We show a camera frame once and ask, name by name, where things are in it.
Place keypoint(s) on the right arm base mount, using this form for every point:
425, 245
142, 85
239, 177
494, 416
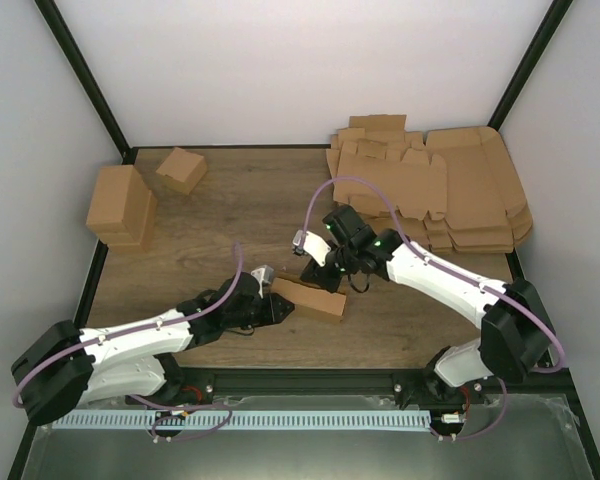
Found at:
426, 390

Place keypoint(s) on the large folded cardboard box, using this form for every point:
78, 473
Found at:
122, 210

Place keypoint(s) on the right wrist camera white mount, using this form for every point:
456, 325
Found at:
308, 243

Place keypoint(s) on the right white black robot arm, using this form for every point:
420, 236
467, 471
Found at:
510, 317

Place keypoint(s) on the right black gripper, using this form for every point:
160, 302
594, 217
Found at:
312, 271

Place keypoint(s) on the small folded cardboard box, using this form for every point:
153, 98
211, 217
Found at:
182, 170

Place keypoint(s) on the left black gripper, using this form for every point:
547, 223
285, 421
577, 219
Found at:
273, 313

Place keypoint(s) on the light blue slotted cable duct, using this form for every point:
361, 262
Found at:
362, 420

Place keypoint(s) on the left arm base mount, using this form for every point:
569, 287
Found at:
180, 390

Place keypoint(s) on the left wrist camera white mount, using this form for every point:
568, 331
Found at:
264, 275

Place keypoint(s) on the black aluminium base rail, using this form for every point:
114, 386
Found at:
297, 381

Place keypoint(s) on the black frame post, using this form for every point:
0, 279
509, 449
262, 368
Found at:
60, 30
541, 39

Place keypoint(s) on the large flat cardboard blanks stack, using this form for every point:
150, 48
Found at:
487, 209

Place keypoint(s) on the left black frame post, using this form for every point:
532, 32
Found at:
60, 30

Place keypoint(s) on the right black frame post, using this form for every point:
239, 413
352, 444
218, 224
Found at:
541, 39

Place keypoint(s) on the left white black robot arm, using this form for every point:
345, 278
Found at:
68, 367

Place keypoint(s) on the stack of flat cardboard blanks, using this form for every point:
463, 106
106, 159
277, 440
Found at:
384, 170

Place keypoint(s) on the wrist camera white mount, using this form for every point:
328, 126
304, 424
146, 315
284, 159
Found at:
308, 243
264, 275

